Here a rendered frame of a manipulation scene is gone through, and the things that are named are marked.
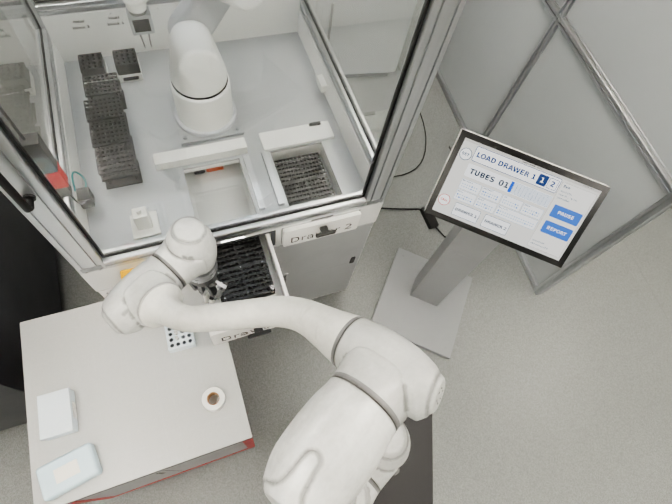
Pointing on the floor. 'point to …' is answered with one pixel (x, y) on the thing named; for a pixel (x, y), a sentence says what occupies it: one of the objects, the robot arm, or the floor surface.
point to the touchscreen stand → (431, 291)
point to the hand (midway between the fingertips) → (209, 296)
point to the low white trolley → (130, 400)
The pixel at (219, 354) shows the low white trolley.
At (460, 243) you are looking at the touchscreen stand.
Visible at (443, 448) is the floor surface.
